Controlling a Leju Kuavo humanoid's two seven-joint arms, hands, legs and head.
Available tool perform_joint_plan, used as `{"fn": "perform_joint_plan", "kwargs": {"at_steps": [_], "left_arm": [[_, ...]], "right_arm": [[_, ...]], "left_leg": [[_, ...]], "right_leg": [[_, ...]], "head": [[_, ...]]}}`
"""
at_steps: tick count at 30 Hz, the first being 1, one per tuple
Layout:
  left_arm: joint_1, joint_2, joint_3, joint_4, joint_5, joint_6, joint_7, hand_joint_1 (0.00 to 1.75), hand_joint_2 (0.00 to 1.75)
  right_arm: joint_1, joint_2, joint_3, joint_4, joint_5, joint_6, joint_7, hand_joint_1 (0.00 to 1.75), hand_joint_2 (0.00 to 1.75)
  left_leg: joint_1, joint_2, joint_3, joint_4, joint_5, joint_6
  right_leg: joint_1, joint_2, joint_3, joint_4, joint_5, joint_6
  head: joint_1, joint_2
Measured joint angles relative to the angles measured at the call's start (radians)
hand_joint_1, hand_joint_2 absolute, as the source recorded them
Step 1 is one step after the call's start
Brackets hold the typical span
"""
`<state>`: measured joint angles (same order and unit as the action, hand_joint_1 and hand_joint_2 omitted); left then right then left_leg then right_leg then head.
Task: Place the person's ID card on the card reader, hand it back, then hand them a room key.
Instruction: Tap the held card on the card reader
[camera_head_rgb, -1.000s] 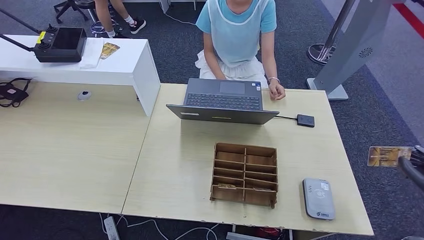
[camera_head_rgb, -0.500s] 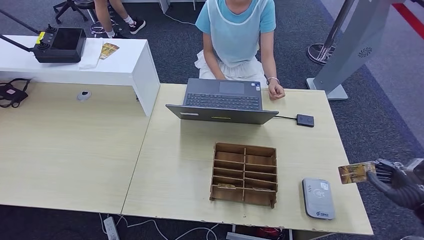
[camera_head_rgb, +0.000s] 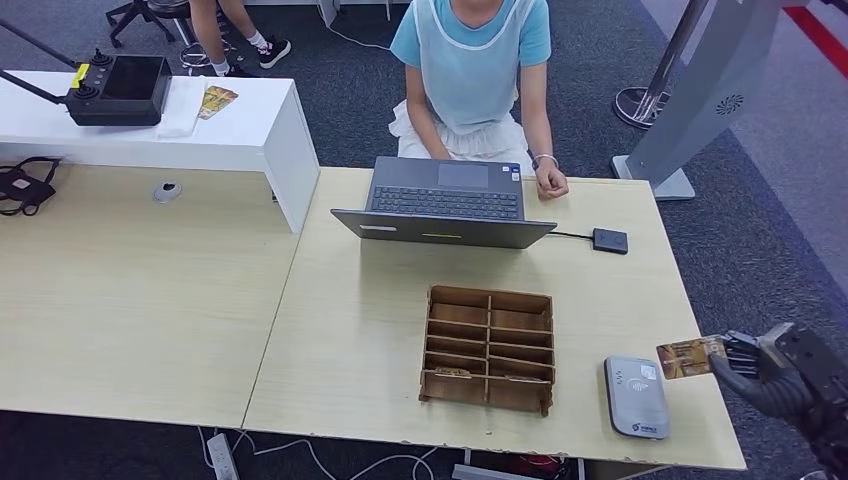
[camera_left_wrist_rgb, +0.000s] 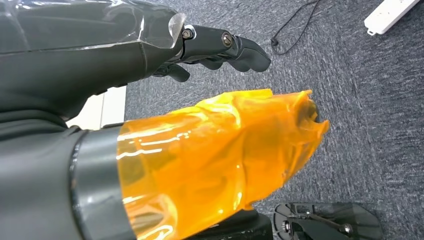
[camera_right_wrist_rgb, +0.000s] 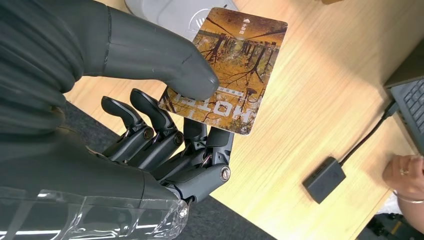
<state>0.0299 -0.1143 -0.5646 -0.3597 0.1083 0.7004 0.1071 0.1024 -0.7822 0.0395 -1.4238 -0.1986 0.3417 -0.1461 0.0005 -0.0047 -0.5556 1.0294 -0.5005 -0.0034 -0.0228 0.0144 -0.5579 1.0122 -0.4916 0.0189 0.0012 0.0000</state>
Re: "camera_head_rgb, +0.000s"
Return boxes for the standing person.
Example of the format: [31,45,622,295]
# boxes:
[188,0,293,79]

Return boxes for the grey card reader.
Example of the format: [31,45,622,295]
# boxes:
[602,355,671,441]

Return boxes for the white desk riser shelf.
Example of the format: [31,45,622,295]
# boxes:
[0,70,321,235]

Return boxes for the red object under desk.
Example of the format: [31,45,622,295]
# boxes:
[513,453,564,480]

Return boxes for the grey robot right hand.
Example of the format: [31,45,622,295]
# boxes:
[708,329,823,422]

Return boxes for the white folded cloth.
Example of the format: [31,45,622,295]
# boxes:
[155,74,207,140]

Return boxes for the black antenna rod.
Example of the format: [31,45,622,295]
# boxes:
[0,69,68,106]
[0,18,79,71]

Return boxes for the white floor cable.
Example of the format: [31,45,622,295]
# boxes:
[323,19,393,53]
[196,427,440,480]

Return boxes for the black chair base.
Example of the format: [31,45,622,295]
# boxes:
[104,0,193,50]

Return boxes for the black strap bag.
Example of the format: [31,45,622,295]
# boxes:
[0,156,62,218]

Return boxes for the black remote controller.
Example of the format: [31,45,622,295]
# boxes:
[64,48,174,128]

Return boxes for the grey box under desk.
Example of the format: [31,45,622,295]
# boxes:
[451,463,531,480]

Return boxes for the person's left hand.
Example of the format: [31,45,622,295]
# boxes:
[533,158,570,202]

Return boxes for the grey kiosk stand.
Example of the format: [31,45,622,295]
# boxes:
[610,0,806,202]

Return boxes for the grey open laptop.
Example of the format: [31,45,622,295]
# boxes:
[329,156,558,251]

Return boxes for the wooden compartment tray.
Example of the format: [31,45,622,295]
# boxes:
[417,285,556,419]

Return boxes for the chrome stool foot ring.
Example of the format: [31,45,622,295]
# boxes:
[178,42,230,71]

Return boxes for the yellow brown ID card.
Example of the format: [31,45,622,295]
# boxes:
[656,335,728,382]

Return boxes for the white power strip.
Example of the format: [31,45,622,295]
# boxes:
[205,433,240,480]

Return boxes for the small black square box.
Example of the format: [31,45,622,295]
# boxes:
[591,227,629,256]

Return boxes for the seated person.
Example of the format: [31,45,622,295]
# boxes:
[389,0,571,202]

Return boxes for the chrome stanchion post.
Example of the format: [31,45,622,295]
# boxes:
[612,0,710,131]

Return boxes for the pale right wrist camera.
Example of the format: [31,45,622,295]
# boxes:
[757,322,848,407]

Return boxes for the yellow printed leaflet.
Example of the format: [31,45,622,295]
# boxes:
[197,85,240,122]

